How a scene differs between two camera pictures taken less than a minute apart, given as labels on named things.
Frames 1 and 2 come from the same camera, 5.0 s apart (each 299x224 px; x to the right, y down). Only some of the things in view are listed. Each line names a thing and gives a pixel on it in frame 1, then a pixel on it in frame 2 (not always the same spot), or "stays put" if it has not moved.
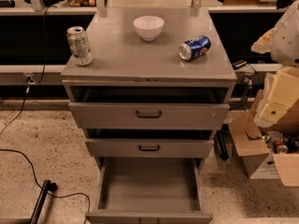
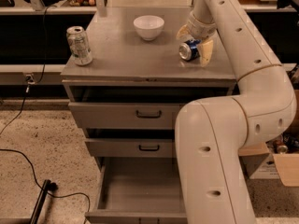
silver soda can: x=79 y=46 stays put
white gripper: x=286 y=42 to x=202 y=29
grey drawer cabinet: x=151 y=102 stays put
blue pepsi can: x=194 y=48 stays put
